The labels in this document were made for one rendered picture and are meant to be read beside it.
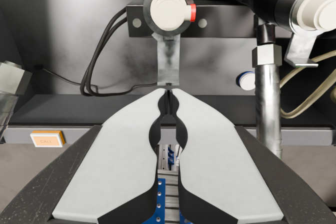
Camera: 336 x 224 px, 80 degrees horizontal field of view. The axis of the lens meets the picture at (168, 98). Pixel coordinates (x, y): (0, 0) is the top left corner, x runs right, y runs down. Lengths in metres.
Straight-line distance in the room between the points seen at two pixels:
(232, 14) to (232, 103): 0.24
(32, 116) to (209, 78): 0.37
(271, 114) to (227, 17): 0.14
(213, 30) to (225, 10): 0.03
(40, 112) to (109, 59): 0.17
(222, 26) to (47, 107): 0.38
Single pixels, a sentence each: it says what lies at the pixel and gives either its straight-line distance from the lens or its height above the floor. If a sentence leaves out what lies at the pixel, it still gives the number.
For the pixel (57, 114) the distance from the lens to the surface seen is 0.46.
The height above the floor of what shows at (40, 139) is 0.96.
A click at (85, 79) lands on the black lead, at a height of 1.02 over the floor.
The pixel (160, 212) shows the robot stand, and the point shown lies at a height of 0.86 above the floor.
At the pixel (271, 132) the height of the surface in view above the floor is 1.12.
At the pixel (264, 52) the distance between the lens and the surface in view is 0.18.
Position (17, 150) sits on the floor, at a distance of 2.19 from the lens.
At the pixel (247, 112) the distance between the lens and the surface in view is 0.44.
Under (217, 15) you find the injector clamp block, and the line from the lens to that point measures 0.26.
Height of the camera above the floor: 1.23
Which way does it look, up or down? 59 degrees down
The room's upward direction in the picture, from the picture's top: 179 degrees counter-clockwise
